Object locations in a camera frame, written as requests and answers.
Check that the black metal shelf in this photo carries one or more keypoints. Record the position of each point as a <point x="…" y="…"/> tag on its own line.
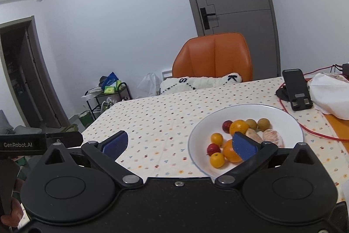
<point x="97" y="101"/>

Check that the green slipper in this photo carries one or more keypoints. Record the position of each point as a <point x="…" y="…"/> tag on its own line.
<point x="70" y="128"/>

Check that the white tissue paper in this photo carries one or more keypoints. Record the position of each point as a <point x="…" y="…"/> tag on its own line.
<point x="329" y="92"/>

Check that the black door handle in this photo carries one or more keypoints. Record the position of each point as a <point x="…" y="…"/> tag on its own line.
<point x="205" y="16"/>

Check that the brown round fruit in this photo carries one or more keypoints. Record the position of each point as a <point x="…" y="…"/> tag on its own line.
<point x="263" y="124"/>
<point x="251" y="123"/>

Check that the white fluffy cushion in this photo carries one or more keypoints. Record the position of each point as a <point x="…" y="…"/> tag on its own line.
<point x="183" y="84"/>

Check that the small yellow citrus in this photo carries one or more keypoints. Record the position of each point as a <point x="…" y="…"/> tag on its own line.
<point x="217" y="138"/>
<point x="217" y="160"/>

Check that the clear plastic bag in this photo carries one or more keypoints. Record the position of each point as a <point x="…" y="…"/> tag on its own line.
<point x="150" y="84"/>

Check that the dark red fruit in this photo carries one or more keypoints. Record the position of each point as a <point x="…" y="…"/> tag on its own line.
<point x="213" y="148"/>

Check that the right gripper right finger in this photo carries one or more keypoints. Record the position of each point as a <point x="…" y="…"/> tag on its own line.
<point x="254" y="156"/>

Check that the floral tablecloth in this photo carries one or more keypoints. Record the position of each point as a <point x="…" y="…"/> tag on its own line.
<point x="159" y="127"/>

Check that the small peeled pomelo segment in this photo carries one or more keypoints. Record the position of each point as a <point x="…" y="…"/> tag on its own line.
<point x="252" y="134"/>

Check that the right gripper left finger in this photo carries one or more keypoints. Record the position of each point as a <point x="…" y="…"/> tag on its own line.
<point x="103" y="157"/>

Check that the large peeled pomelo piece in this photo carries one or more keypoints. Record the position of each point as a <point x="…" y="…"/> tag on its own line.
<point x="274" y="137"/>

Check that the green bag on floor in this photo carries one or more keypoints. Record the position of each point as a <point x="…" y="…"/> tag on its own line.
<point x="86" y="118"/>

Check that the green package on shelf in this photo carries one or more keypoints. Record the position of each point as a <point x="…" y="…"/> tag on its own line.
<point x="114" y="87"/>

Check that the left hand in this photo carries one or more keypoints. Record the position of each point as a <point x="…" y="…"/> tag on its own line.
<point x="13" y="219"/>

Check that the large orange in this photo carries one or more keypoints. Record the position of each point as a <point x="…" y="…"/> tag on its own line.
<point x="229" y="152"/>

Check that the black phone stand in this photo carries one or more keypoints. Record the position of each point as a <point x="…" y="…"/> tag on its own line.
<point x="295" y="90"/>

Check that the white ceramic bowl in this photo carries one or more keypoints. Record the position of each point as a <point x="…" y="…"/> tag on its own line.
<point x="210" y="142"/>

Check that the orange chair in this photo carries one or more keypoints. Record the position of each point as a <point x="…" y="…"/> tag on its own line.
<point x="214" y="56"/>

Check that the translucent bag with groceries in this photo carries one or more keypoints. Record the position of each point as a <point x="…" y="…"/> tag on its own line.
<point x="107" y="104"/>

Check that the blue package on shelf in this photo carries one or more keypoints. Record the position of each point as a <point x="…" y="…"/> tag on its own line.
<point x="109" y="80"/>

